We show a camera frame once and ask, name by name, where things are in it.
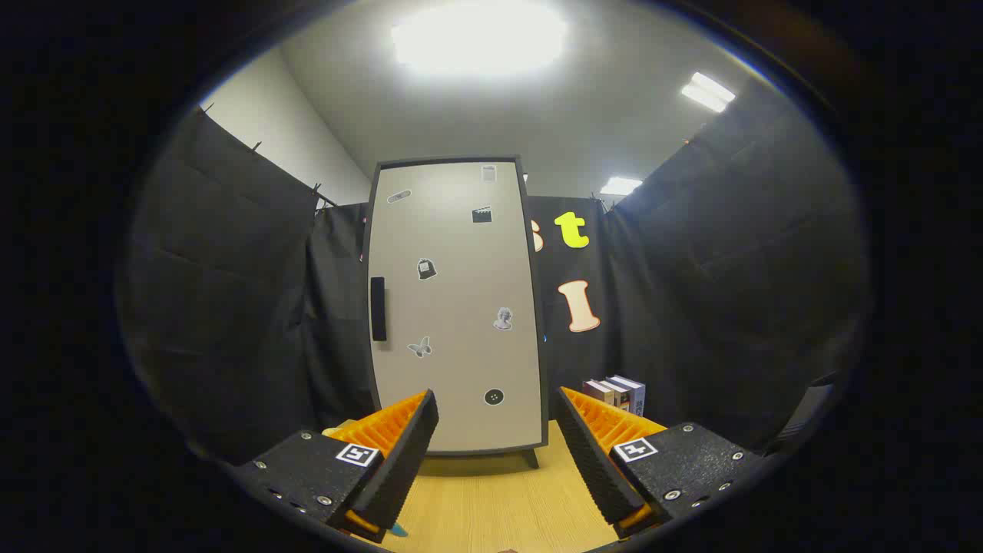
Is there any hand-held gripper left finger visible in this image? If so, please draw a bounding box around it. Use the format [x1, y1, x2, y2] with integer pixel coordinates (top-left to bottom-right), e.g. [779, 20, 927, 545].
[230, 389, 441, 545]

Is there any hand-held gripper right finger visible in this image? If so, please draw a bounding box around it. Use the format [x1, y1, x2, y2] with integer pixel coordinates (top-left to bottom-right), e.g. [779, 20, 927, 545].
[554, 386, 763, 540]

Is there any black door handle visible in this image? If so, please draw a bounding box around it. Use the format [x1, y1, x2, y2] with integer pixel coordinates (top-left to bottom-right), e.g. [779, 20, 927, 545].
[370, 277, 387, 342]

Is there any dark grey cabinet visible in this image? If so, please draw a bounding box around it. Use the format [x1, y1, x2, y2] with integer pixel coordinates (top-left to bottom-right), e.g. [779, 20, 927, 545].
[361, 156, 551, 470]

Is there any dark bar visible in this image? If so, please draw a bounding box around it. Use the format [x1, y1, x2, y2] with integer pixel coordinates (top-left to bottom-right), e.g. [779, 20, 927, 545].
[768, 373, 839, 454]

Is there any black backdrop cloth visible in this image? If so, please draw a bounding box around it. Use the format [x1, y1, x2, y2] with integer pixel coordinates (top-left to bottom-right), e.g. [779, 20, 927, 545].
[115, 81, 872, 462]

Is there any long ceiling light panel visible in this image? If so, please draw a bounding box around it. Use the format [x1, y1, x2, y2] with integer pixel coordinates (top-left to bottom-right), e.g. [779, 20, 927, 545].
[680, 71, 736, 114]

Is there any large ceiling light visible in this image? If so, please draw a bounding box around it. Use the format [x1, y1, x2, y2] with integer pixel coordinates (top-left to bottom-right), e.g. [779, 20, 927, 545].
[390, 0, 571, 79]

